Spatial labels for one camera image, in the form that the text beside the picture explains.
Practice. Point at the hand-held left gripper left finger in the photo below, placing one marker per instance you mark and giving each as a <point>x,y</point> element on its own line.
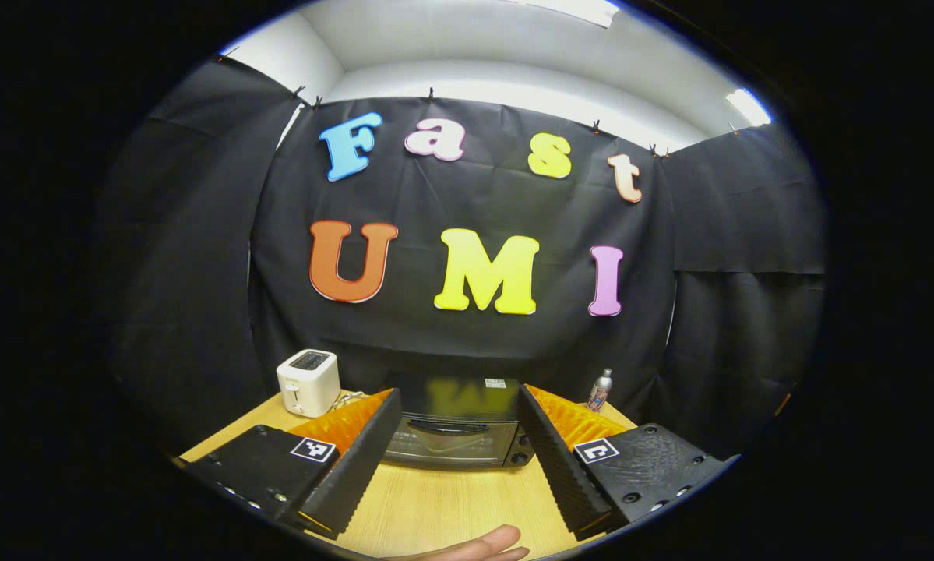
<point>357,463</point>

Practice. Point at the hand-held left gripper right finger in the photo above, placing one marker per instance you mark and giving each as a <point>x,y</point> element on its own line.
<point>564,463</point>

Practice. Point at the black electric oven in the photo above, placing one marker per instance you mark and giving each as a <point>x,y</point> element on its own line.
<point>455,440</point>

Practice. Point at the silver drink bottle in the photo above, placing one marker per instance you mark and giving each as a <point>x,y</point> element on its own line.
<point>599,391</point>

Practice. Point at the white toaster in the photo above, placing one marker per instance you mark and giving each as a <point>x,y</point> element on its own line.
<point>308,383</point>

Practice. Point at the black backdrop cloth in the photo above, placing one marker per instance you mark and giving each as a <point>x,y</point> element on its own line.
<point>451,202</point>

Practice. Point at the small ceiling light panel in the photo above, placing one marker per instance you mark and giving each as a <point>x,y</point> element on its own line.
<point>748,107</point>

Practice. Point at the large ceiling light panel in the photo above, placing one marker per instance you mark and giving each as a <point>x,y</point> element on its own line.
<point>576,9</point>

